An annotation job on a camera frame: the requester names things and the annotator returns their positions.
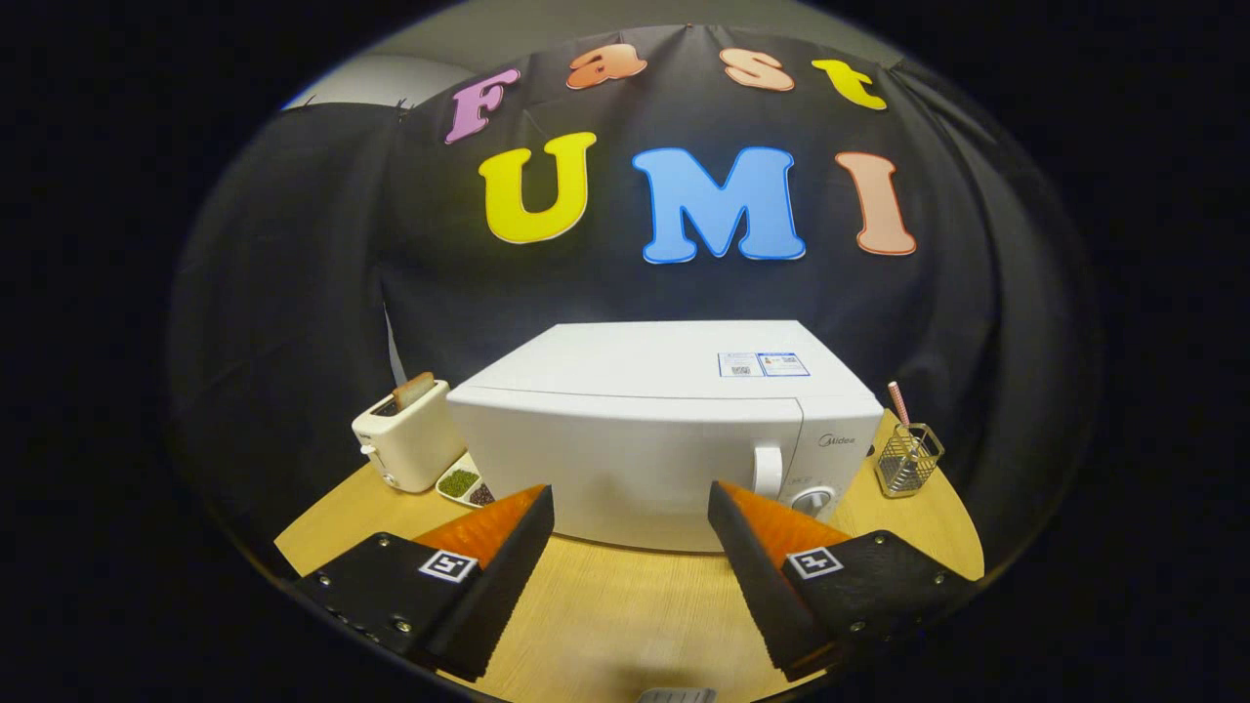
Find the wire mesh holder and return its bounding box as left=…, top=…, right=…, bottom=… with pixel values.
left=875, top=422, right=945, bottom=499

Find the white microwave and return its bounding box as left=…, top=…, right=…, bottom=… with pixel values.
left=446, top=319, right=885, bottom=554

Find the cream toaster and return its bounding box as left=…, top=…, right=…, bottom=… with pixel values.
left=352, top=379, right=468, bottom=494

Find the divided white bean dish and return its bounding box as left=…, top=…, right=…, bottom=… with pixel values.
left=435, top=451, right=496, bottom=509

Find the brown toast slice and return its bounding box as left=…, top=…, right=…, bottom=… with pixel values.
left=393, top=371, right=437, bottom=411

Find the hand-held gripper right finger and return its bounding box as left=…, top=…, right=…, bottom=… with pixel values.
left=707, top=480, right=982, bottom=682

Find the black backdrop cloth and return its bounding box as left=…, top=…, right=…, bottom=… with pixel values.
left=166, top=24, right=1104, bottom=577

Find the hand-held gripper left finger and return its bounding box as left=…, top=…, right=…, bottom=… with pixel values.
left=293, top=483, right=556, bottom=684

